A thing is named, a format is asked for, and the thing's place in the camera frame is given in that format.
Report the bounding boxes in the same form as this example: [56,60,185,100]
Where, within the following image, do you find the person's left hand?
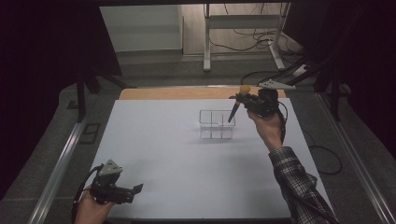
[74,186,117,224]

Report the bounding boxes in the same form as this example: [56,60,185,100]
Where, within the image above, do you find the clear acrylic compartment organizer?
[199,109,236,140]

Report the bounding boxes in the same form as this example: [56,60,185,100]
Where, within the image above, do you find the black cable to power strip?
[240,65,301,88]

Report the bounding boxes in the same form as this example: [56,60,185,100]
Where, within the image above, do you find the white cabinet panel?
[99,5,185,52]

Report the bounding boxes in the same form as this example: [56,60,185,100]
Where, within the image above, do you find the white power strip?
[292,63,310,77]

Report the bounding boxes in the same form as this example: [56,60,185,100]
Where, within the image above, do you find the tangled black floor cables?
[207,27,283,53]

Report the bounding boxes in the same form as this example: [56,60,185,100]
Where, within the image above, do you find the white table board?
[72,98,332,220]

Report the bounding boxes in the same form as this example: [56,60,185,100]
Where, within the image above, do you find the white metal desk frame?
[203,3,292,73]

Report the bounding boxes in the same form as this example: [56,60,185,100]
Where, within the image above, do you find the makeup brush with black handle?
[227,84,251,123]

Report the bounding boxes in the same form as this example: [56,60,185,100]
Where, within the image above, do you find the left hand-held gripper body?
[90,159,136,205]

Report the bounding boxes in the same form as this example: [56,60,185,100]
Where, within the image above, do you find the left hand-held gripper cable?
[70,163,105,224]

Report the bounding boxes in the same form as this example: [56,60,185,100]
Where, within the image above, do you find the dark curtain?
[282,0,396,161]
[0,0,123,200]

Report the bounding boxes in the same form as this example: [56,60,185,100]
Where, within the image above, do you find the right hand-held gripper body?
[243,79,297,119]

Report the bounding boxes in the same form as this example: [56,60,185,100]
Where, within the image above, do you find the black looped floor cable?
[303,129,344,175]

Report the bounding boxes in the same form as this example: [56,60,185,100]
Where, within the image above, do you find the black metal stand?
[75,72,135,124]
[281,55,344,122]

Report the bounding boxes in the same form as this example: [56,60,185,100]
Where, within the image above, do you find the hand-held gripper cable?
[70,163,105,224]
[276,100,342,224]

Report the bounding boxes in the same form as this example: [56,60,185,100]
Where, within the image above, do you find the person's right hand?
[247,110,285,153]

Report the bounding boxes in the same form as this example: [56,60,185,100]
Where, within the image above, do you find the right hand-held gripper cable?
[276,100,342,224]

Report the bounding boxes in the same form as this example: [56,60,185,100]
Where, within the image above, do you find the aluminium floor rail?
[27,120,89,224]
[316,92,396,224]

